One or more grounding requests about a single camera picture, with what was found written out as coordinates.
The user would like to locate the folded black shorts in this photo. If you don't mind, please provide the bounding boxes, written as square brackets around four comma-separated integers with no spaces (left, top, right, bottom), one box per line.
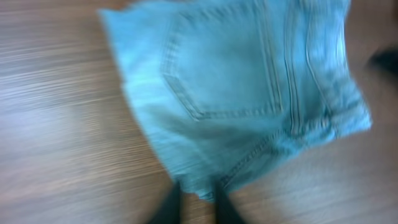
[368,45,397,78]

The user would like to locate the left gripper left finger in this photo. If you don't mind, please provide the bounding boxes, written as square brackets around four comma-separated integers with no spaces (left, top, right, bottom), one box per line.
[149,182,182,224]

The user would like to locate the light blue denim shorts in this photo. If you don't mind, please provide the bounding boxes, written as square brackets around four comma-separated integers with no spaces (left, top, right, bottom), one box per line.
[98,0,372,201]

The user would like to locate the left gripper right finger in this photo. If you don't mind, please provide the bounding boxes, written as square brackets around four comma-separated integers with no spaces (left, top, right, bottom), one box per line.
[213,182,246,224]

